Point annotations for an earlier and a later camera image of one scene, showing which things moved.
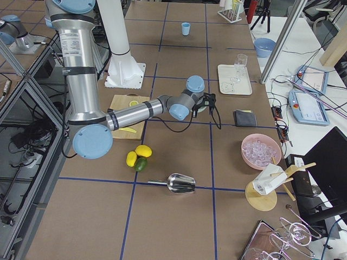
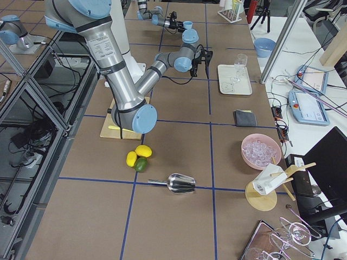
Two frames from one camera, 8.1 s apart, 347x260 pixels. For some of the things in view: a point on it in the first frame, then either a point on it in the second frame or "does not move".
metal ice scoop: (178, 183) does not move
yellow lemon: (143, 150) does not move
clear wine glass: (239, 65) does not move
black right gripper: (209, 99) → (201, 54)
